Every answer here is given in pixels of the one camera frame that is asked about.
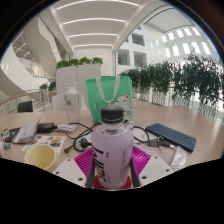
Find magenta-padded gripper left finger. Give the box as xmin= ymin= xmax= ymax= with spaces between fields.
xmin=52 ymin=147 xmax=98 ymax=190

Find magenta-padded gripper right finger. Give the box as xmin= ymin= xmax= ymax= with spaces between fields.
xmin=128 ymin=145 xmax=175 ymax=188

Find lilac drink bottle black cap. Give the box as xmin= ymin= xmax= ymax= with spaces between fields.
xmin=90 ymin=105 xmax=135 ymax=191

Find white plastic packet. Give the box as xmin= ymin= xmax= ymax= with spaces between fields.
xmin=168 ymin=145 xmax=189 ymax=168

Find pale yellow cup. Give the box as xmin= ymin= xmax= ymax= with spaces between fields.
xmin=23 ymin=143 xmax=61 ymax=173

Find dark blue keyboard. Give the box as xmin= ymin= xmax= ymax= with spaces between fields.
xmin=144 ymin=122 xmax=198 ymax=154

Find colourful sticker sheet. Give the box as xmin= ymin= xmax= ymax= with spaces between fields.
xmin=22 ymin=134 xmax=67 ymax=156

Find small white flat box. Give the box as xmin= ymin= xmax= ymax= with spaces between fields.
xmin=56 ymin=123 xmax=77 ymax=133

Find black charger block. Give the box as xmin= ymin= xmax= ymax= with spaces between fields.
xmin=36 ymin=122 xmax=58 ymax=134

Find clear shaker bottle white lid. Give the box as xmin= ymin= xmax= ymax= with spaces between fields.
xmin=62 ymin=82 xmax=82 ymax=125

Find white chair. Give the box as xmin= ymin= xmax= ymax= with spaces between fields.
xmin=51 ymin=92 xmax=89 ymax=112

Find black notebook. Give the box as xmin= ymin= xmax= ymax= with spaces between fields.
xmin=0 ymin=127 xmax=22 ymax=143

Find green tote bag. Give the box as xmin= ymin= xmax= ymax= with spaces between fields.
xmin=85 ymin=75 xmax=134 ymax=124

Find small potted plants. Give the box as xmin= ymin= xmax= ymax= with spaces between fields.
xmin=38 ymin=80 xmax=57 ymax=103

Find glass railing wooden handrail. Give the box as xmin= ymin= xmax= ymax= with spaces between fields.
xmin=0 ymin=89 xmax=45 ymax=116

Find green hedge row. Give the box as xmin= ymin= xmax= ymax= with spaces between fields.
xmin=119 ymin=54 xmax=224 ymax=116

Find white cabinet with plants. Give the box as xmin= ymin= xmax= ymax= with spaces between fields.
xmin=54 ymin=56 xmax=104 ymax=98

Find ceiling light strips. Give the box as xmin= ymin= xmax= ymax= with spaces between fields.
xmin=55 ymin=0 xmax=142 ymax=50

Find black cable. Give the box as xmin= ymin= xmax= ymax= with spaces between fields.
xmin=62 ymin=121 xmax=152 ymax=155

